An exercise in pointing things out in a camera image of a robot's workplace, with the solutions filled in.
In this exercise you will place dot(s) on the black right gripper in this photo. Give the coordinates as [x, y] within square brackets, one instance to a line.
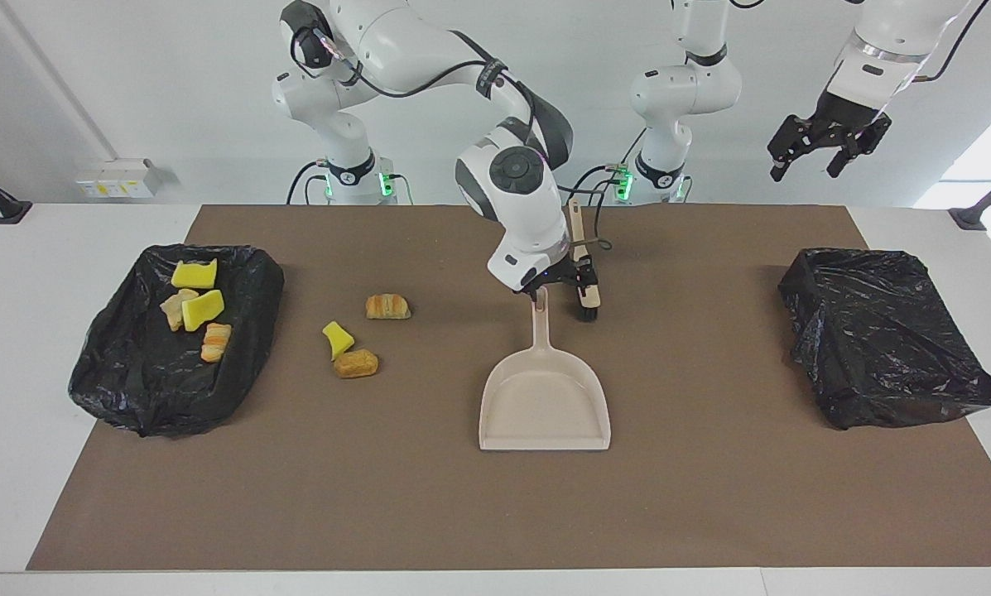
[557, 277]

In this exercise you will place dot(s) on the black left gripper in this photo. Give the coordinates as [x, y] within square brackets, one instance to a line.
[844, 114]

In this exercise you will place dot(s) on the beige hand brush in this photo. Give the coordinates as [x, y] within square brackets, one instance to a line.
[576, 232]

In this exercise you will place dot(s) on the beige plastic dustpan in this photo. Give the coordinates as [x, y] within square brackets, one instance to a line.
[545, 406]

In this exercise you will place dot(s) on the striped croissant pastry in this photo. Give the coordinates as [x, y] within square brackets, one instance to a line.
[387, 307]

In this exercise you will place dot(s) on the brown bread roll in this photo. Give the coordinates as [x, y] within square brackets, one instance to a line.
[356, 364]

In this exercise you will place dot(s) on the small yellow green sponge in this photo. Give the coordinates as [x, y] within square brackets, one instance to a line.
[338, 338]

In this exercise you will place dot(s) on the large pale bread lump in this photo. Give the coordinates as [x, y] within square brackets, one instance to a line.
[216, 343]

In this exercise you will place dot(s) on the wedge yellow sponge piece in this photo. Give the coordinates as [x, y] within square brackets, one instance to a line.
[203, 309]

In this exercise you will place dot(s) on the notched yellow sponge piece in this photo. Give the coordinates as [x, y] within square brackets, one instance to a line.
[193, 276]

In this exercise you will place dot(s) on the small pale bread chunk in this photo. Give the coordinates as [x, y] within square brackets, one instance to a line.
[172, 308]

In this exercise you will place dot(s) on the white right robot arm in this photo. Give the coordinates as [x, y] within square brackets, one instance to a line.
[520, 215]

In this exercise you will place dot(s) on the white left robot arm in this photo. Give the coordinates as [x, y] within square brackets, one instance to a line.
[685, 91]

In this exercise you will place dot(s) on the black bag lined bin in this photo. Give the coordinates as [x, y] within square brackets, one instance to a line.
[884, 339]
[147, 381]

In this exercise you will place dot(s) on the brown table mat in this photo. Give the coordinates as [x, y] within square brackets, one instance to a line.
[495, 513]

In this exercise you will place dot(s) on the white wall socket box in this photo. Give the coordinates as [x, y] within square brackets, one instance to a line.
[114, 180]

